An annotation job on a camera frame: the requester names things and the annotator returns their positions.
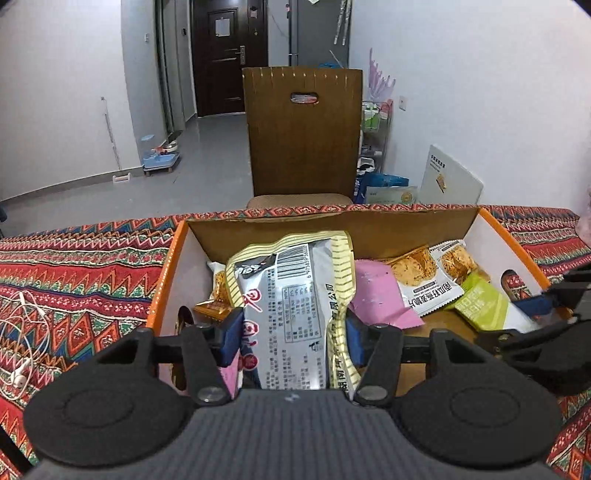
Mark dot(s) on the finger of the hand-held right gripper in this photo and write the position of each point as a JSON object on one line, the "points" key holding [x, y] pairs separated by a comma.
{"points": [[533, 307], [531, 336]]}

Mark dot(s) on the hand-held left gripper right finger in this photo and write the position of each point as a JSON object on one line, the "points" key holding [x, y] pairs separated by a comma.
{"points": [[356, 341]]}

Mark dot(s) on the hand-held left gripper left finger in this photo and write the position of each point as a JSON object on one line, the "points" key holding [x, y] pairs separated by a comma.
{"points": [[231, 339]]}

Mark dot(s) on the pale green white snack packet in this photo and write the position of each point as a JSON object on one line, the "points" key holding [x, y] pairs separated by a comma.
{"points": [[485, 304]]}

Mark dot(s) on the silver cream snack packet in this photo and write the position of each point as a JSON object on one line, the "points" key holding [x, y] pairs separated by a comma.
{"points": [[291, 314]]}

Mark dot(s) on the orange cardboard box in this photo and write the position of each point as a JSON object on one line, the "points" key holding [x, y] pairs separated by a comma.
{"points": [[258, 230]]}

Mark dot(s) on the pink snack packet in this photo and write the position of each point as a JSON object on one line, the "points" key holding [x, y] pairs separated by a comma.
{"points": [[378, 295]]}

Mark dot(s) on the white flat board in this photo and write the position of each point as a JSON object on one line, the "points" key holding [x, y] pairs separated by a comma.
{"points": [[455, 177]]}

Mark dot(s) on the white green carton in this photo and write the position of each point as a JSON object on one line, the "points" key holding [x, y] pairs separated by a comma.
{"points": [[400, 194]]}

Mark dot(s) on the patterned red tablecloth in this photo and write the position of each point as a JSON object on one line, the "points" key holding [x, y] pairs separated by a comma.
{"points": [[83, 286]]}

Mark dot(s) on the blue printed bag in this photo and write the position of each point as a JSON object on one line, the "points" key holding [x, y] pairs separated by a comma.
{"points": [[381, 182]]}

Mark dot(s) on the blue pet feeder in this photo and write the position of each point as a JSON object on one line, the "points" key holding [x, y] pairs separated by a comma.
{"points": [[159, 157]]}

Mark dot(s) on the wooden chair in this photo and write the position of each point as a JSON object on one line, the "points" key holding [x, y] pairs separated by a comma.
{"points": [[300, 152]]}

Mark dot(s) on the white leaning stick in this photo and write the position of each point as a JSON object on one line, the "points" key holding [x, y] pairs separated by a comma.
{"points": [[111, 134]]}

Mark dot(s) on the pale purple plastic bags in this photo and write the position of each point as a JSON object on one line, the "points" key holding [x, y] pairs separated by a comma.
{"points": [[381, 78]]}

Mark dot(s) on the dark front door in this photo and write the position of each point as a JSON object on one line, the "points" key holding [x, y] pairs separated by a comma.
{"points": [[231, 60]]}

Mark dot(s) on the grey interior door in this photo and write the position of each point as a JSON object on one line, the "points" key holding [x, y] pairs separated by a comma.
{"points": [[173, 64]]}

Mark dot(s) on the white folded umbrella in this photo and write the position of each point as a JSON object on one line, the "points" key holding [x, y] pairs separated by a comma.
{"points": [[344, 23]]}

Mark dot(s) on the white wall socket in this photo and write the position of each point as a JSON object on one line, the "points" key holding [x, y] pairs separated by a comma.
{"points": [[403, 103]]}

